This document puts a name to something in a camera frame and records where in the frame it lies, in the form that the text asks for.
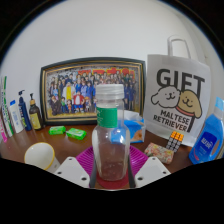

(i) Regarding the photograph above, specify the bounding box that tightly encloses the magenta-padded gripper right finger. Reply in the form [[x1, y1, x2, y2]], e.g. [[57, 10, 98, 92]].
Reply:
[[128, 145, 172, 188]]

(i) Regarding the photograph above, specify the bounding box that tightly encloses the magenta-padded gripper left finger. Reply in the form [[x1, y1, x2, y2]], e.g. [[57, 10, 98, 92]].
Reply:
[[53, 145, 98, 188]]

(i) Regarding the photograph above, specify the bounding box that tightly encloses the clear bottle with green label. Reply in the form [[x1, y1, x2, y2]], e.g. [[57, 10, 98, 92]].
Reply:
[[91, 83, 132, 183]]

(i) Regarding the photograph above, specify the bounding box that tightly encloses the small floral pouch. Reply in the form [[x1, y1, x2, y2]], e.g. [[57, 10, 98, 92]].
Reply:
[[143, 142, 175, 165]]

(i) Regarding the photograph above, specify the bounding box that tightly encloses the white mug with yellow rim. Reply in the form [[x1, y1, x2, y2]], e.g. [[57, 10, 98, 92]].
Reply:
[[23, 141, 62, 174]]

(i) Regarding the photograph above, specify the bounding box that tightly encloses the puzzle cube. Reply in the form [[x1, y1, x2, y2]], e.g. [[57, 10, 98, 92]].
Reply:
[[165, 130, 185, 153]]

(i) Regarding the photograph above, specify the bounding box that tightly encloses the flat round red coaster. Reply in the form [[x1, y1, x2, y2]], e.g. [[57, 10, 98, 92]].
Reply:
[[95, 171, 130, 190]]

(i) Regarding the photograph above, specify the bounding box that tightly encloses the blue tissue pack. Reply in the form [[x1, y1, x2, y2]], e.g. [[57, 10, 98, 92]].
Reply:
[[111, 109, 147, 144]]

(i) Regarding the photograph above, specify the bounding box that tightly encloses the blue detergent bottle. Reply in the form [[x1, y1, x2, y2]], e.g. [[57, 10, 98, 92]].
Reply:
[[188, 96, 224, 165]]

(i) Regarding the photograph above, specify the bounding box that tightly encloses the amber pump bottle yellow label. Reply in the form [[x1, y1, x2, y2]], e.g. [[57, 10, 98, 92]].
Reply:
[[28, 92, 44, 131]]

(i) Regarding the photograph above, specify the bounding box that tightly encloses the dark blue pump bottle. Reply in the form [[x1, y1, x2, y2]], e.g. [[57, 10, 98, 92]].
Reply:
[[17, 89, 33, 132]]

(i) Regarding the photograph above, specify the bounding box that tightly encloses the white printed gift bag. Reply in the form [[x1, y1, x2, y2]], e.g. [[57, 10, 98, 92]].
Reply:
[[143, 34, 212, 148]]

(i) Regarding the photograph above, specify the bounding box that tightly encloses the white bottle with blue cap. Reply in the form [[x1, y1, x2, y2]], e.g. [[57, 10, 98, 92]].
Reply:
[[8, 99, 25, 135]]

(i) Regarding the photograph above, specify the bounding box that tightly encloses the framed group photo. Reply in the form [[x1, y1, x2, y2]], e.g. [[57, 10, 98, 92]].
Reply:
[[39, 57, 148, 126]]

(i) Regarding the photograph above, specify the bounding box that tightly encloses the white and blue shuttlecock tube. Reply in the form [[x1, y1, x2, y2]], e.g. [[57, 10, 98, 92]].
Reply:
[[0, 75, 15, 138]]

